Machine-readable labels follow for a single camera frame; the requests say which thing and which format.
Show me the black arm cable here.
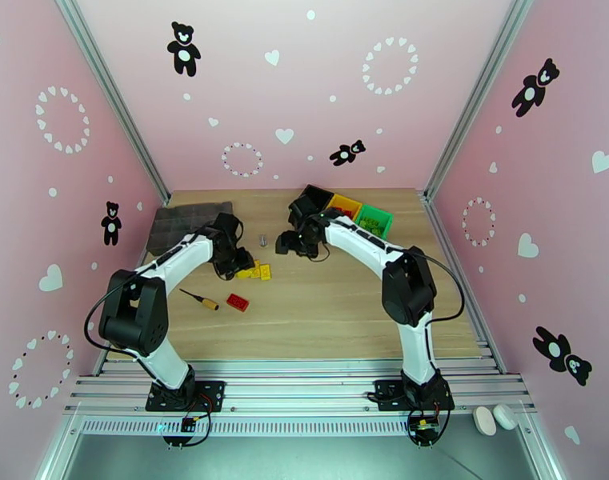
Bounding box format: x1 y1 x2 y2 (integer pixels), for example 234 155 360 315
419 250 467 326
83 273 150 367

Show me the yellow plastic bin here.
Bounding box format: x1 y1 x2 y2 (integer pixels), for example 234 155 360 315
323 193 363 222

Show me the aluminium frame post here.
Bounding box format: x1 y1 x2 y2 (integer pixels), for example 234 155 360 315
53 0 173 207
423 0 540 201

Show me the black plastic bin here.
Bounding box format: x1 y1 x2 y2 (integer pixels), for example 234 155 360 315
299 183 335 214

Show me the white oval puck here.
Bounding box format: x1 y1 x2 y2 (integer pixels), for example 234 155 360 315
473 406 498 437
492 403 519 431

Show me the aluminium table rail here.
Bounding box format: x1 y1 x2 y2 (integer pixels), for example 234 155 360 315
63 358 538 440

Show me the dark grey compartment tray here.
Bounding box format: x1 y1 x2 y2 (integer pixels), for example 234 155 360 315
147 201 235 257

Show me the screwdriver with orange handle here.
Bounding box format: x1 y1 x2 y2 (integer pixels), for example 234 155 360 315
178 288 220 312

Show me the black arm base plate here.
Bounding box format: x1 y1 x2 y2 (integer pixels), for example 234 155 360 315
374 378 455 413
145 379 226 413

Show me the green plastic bin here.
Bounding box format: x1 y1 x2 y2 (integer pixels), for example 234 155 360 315
354 203 395 241

